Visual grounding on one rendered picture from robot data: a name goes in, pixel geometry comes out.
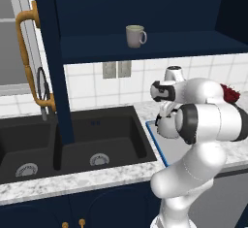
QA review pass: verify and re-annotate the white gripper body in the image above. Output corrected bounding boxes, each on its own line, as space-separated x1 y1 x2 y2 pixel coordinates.
156 110 182 140

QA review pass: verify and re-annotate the grey tray with blue rim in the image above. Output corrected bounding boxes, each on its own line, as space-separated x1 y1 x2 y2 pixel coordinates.
144 118 195 168

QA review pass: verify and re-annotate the beige mug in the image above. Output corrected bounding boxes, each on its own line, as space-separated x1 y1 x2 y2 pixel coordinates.
125 24 148 49

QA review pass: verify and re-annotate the navy cabinet door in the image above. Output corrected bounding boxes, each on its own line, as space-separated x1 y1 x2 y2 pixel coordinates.
30 0 77 147
214 0 248 46

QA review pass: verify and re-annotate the black double sink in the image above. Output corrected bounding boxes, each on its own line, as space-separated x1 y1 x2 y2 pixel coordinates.
0 105 159 186

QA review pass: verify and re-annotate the dark red spiky object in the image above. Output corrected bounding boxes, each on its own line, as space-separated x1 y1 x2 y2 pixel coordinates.
220 83 242 105

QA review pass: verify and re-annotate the grey dishwasher front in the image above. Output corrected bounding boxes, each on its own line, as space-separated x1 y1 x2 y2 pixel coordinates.
189 170 248 228

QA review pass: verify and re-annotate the navy base cupboard door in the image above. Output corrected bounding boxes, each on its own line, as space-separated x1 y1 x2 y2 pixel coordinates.
68 183 163 228
0 194 71 228

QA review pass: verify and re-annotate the grey window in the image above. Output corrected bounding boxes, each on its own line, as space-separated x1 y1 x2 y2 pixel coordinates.
0 0 43 98

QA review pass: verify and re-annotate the grey wall outlet plate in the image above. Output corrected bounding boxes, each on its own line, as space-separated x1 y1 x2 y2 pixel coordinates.
102 61 117 80
117 60 133 79

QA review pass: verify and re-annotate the navy wall cabinet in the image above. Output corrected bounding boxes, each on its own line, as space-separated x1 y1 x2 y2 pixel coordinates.
50 0 248 66

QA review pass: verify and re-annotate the brass door handle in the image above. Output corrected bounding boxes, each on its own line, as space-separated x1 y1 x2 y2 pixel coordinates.
15 0 58 114

